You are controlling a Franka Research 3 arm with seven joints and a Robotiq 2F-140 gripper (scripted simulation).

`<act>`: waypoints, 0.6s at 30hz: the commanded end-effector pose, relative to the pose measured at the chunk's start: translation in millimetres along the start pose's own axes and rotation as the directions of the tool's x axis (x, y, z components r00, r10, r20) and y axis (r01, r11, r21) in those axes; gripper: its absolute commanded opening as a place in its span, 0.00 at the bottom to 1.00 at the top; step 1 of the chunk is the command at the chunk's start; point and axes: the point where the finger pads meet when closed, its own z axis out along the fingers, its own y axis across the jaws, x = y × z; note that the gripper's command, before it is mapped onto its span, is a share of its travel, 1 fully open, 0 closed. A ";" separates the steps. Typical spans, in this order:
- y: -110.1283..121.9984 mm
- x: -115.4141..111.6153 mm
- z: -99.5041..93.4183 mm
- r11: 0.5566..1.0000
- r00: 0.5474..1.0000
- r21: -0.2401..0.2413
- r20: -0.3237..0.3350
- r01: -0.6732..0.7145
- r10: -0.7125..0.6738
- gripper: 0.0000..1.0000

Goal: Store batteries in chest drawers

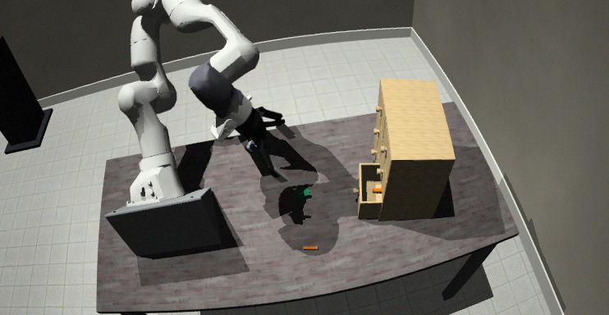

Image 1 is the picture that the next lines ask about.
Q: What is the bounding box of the small wooden chest of drawers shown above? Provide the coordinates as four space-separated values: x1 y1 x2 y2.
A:
378 78 456 221

